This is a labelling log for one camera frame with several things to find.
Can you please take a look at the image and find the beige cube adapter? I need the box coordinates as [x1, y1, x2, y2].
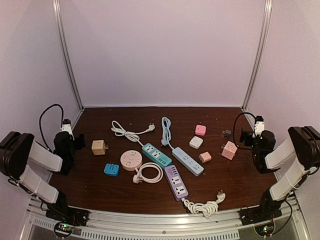
[91, 140, 109, 156]

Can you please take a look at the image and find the dark grey usb charger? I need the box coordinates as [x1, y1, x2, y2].
[221, 129, 232, 138]

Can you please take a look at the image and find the pink cube socket adapter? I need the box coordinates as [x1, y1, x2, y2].
[221, 141, 238, 161]

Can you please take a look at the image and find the blue square adapter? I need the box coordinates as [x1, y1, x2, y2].
[103, 163, 120, 177]

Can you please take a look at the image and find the small pink plug adapter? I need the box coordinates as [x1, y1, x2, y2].
[198, 151, 212, 164]

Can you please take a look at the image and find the pink square plug adapter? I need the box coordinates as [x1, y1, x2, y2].
[195, 124, 207, 136]

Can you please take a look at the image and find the white plug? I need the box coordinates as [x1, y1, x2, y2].
[189, 136, 204, 149]

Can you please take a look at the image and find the round pink white power strip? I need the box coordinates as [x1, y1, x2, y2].
[120, 150, 143, 172]

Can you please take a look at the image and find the light blue power strip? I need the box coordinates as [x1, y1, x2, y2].
[172, 147, 204, 177]

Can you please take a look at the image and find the white cable with plug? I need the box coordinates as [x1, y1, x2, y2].
[182, 190, 227, 218]
[131, 162, 165, 185]

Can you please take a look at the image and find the purple power strip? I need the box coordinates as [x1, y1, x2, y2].
[164, 165, 189, 201]

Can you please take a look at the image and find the teal power strip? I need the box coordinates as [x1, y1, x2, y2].
[142, 143, 172, 169]

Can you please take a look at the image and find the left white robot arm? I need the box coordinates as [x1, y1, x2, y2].
[0, 131, 86, 222]

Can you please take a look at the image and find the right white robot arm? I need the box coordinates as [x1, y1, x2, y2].
[239, 126, 320, 221]

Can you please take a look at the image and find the white cable at back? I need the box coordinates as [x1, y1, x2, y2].
[110, 120, 156, 148]

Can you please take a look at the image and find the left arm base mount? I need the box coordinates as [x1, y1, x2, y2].
[45, 207, 90, 239]

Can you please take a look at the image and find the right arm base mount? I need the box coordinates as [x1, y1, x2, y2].
[238, 206, 282, 238]

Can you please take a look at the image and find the light blue cable with plug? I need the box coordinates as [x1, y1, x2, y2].
[159, 116, 176, 151]

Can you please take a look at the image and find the aluminium front rail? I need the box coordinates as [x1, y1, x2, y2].
[18, 197, 311, 240]

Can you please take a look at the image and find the right aluminium frame post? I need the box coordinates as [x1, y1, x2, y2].
[242, 0, 273, 110]

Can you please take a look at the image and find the aluminium frame post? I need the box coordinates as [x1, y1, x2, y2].
[52, 0, 84, 111]
[242, 0, 273, 110]

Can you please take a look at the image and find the left aluminium frame post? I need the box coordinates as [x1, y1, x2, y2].
[52, 0, 84, 111]

